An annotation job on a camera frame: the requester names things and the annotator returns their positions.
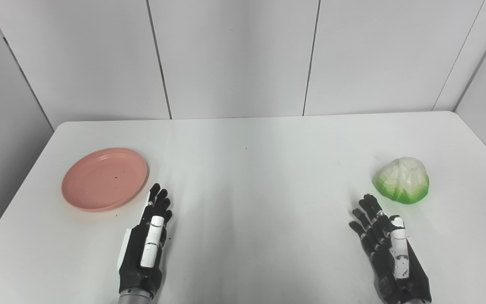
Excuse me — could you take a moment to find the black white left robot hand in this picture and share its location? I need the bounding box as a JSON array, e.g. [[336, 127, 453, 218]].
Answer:
[[119, 183, 173, 300]]

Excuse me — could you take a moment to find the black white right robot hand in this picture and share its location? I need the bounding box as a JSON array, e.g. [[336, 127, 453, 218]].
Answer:
[[348, 193, 432, 304]]

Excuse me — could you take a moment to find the pink round plate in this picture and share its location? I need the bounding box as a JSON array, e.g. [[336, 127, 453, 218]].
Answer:
[[61, 147, 149, 212]]

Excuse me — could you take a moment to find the green white toy cabbage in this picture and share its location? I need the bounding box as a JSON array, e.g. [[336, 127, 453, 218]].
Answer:
[[374, 157, 430, 205]]

